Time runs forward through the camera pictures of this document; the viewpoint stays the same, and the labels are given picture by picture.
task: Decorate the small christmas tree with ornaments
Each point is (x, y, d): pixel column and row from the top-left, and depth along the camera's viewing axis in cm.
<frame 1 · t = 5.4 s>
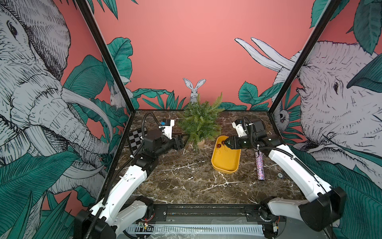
left hand: (187, 133, 72), fingers open
right hand: (227, 139, 78), fingers open
yellow plastic tray: (225, 160, 96), on the table
small red ball ornament: (219, 146, 100), point 2 cm above the table
purple glitter tube: (260, 165, 90), point 4 cm above the table
black white checkerboard: (133, 135, 103), point 3 cm above the table

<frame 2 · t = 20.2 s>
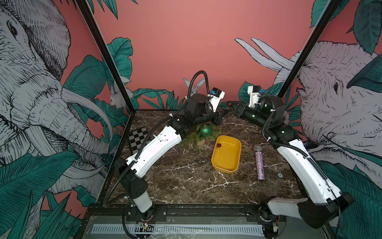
left hand: (229, 109, 64), fingers closed
right hand: (226, 101, 63), fingers open
the named things where they were.

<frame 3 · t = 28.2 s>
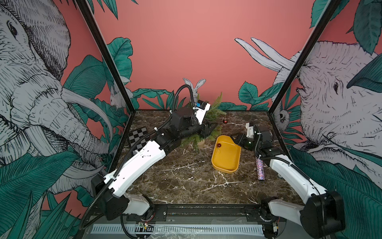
left hand: (215, 120, 65), fingers open
right hand: (231, 134, 82), fingers open
the named things where they were.

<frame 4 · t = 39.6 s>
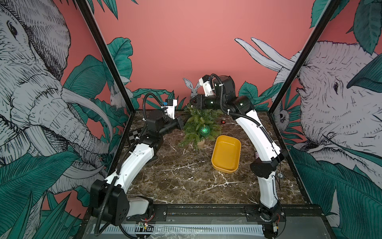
left hand: (191, 113, 71), fingers closed
right hand: (190, 98, 68), fingers open
green glitter ball ornament: (204, 130, 73), point 31 cm above the table
